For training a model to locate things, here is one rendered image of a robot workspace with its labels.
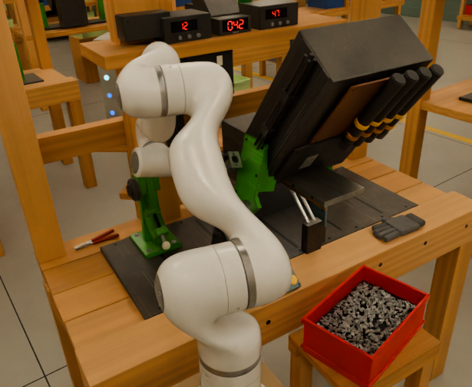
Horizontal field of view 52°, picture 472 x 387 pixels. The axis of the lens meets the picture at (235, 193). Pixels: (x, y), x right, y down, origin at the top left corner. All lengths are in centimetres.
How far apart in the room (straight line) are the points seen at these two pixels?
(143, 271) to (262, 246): 81
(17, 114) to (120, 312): 64
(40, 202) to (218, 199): 91
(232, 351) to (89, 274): 86
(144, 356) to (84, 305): 31
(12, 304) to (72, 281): 150
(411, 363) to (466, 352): 126
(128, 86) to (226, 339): 49
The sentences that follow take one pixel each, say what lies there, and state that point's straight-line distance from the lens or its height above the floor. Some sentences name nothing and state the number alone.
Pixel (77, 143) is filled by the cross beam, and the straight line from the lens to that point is 170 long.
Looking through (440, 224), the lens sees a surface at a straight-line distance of 184.
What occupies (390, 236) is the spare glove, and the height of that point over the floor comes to 92.
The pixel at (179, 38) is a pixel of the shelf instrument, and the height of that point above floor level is 155.
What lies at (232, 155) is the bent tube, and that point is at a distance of 151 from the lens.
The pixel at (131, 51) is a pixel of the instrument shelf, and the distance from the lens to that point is 146.
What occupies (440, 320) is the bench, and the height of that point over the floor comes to 36.
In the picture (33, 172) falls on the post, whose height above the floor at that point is 121.
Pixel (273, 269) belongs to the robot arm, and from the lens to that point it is 80.
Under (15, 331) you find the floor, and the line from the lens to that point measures 292.
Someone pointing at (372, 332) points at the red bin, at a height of 88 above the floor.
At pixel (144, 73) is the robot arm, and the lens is 94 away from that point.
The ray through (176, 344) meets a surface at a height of 90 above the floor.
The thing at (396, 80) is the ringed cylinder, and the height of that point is 149.
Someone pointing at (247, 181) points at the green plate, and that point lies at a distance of 151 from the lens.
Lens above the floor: 183
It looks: 28 degrees down
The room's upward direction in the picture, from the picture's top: 2 degrees counter-clockwise
